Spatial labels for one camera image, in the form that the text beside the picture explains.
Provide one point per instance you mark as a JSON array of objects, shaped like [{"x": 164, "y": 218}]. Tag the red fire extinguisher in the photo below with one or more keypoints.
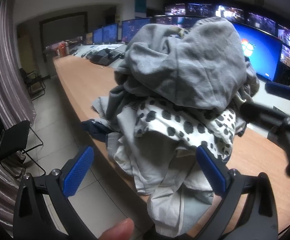
[{"x": 63, "y": 50}]

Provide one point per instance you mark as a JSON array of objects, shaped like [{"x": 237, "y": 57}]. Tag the plain white cloth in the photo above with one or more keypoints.
[{"x": 145, "y": 160}]

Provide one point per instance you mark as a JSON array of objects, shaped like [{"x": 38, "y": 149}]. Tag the spotted white cloth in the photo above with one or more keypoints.
[{"x": 174, "y": 122}]

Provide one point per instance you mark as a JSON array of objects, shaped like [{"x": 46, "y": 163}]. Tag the black folding chair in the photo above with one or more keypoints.
[{"x": 34, "y": 80}]

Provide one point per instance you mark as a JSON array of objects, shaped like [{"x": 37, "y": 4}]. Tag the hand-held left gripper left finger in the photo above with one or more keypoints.
[{"x": 77, "y": 170}]

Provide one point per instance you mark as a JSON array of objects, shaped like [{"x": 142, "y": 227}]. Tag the blue wall poster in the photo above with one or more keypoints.
[{"x": 141, "y": 1}]

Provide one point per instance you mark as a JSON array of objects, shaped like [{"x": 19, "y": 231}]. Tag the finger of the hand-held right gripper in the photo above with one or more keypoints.
[
  {"x": 279, "y": 88},
  {"x": 262, "y": 112}
]

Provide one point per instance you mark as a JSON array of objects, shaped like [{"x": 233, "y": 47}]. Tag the grey sweatshirt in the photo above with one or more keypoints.
[{"x": 184, "y": 67}]

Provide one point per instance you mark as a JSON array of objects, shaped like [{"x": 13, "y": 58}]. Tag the dark framed window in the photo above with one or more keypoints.
[{"x": 65, "y": 27}]

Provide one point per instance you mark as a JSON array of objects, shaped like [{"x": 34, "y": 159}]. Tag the white papers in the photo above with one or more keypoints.
[{"x": 110, "y": 46}]

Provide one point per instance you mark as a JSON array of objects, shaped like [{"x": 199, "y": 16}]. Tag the striped curtain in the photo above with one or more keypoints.
[{"x": 0, "y": 55}]

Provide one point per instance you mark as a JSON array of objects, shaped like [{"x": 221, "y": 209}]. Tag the monitor with blue desktop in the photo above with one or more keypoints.
[{"x": 257, "y": 50}]

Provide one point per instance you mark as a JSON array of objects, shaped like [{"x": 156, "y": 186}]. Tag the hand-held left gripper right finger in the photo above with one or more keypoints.
[{"x": 211, "y": 170}]

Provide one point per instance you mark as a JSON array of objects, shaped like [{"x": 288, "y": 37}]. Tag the wall of surveillance screens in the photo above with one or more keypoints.
[{"x": 229, "y": 12}]

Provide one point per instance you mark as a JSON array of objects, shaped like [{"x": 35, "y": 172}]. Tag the desk monitor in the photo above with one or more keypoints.
[
  {"x": 89, "y": 38},
  {"x": 167, "y": 20},
  {"x": 110, "y": 33},
  {"x": 135, "y": 30},
  {"x": 98, "y": 36}
]

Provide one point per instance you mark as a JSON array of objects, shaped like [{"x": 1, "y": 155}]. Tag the navy cloth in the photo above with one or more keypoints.
[{"x": 97, "y": 132}]

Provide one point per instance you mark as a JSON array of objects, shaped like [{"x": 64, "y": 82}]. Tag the small grey cloth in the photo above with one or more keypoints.
[{"x": 112, "y": 102}]

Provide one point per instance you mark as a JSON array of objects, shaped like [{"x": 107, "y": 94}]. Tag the black desk console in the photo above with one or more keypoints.
[{"x": 105, "y": 57}]

